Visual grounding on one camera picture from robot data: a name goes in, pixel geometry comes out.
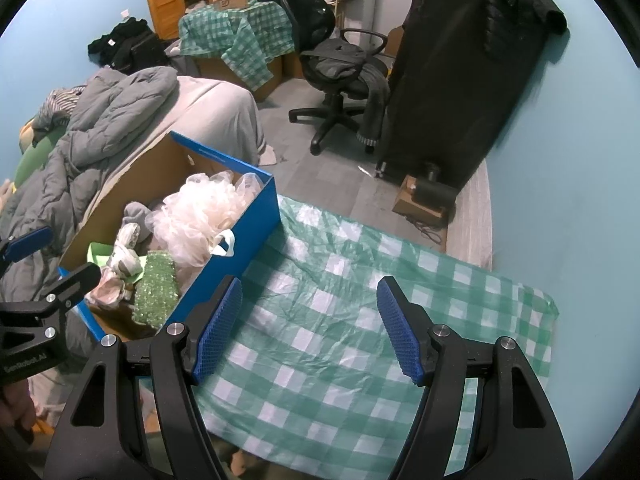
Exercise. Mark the white striped sock bundle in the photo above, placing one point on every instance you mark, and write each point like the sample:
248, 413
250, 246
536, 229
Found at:
125, 255

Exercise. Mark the grey quilted duvet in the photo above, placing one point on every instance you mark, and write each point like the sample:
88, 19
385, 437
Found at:
100, 125

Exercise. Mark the beige bed sheet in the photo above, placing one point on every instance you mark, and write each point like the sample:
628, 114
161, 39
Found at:
210, 105

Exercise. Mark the black office chair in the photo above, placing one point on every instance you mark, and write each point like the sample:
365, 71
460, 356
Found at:
310, 20

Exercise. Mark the black cylindrical device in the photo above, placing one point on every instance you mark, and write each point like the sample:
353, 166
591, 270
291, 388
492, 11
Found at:
435, 187

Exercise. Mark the green checkered cloth cover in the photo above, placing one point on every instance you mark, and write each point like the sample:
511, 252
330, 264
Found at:
235, 35

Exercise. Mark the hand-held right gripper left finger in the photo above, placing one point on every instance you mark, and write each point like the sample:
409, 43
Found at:
220, 330

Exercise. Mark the neon green sock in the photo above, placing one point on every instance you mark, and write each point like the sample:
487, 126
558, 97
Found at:
97, 252

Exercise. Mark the green textured sponge cloth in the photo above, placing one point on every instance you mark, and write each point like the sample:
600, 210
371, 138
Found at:
157, 290

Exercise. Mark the green checkered tablecloth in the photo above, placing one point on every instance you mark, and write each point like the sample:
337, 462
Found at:
325, 320

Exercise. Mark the large cardboard box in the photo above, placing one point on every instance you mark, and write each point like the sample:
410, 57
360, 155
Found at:
282, 67

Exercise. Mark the grey sock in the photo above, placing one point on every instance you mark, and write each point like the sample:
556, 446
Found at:
137, 215

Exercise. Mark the wooden wardrobe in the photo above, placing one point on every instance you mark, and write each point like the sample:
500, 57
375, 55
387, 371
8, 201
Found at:
162, 0

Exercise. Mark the small flat cardboard box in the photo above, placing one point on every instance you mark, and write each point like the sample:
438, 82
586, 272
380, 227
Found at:
415, 207

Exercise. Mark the white mesh bath loofah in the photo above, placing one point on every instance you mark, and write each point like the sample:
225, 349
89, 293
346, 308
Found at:
195, 215

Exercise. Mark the striped grey cloth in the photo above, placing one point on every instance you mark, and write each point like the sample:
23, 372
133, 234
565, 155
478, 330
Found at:
57, 105

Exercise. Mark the pinkish white sock bundle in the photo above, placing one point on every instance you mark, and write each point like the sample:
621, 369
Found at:
105, 287

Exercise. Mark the black hanging jacket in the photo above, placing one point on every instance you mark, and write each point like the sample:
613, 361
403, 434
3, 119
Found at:
450, 100

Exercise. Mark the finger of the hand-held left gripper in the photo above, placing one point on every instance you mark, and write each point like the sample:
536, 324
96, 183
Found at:
75, 282
32, 245

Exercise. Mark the black clothes pile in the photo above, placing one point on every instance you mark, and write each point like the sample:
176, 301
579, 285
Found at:
125, 45

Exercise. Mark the dark grey jacket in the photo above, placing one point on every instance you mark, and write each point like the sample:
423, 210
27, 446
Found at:
340, 62

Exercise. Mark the green pillow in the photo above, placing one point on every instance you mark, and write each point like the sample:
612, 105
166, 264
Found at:
37, 155

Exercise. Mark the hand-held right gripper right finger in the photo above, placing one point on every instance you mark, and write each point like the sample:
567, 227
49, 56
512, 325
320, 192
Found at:
400, 335

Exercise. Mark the cardboard sheet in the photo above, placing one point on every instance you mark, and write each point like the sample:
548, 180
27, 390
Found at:
395, 40

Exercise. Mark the person's left hand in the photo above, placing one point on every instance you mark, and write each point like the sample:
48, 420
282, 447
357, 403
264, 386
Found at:
15, 407

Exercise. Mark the blue-rimmed cardboard box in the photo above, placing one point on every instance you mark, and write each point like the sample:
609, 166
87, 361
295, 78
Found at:
250, 230

